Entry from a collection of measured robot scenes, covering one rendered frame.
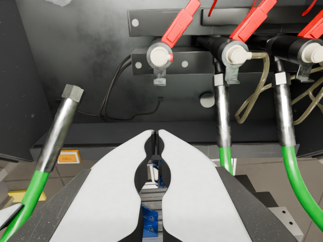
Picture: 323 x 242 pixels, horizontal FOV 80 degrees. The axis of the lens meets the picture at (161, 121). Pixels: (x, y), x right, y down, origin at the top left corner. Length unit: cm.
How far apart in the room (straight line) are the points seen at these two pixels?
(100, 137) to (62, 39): 24
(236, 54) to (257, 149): 32
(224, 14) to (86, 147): 38
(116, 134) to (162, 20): 30
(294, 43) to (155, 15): 19
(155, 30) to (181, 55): 6
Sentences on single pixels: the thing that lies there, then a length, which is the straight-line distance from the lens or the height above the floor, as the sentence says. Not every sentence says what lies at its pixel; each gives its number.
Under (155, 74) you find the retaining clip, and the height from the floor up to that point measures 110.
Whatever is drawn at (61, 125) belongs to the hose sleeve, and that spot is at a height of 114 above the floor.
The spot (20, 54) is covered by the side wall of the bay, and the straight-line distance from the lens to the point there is 55.
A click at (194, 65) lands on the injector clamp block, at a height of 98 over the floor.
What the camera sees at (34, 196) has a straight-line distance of 24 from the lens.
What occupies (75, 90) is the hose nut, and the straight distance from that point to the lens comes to 23.
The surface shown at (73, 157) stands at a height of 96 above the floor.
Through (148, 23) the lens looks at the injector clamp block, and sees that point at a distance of 34.
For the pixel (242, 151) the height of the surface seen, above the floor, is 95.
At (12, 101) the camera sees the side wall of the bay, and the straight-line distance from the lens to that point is 51.
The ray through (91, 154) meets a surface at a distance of 49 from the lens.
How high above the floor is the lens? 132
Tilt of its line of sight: 63 degrees down
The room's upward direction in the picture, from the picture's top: 180 degrees counter-clockwise
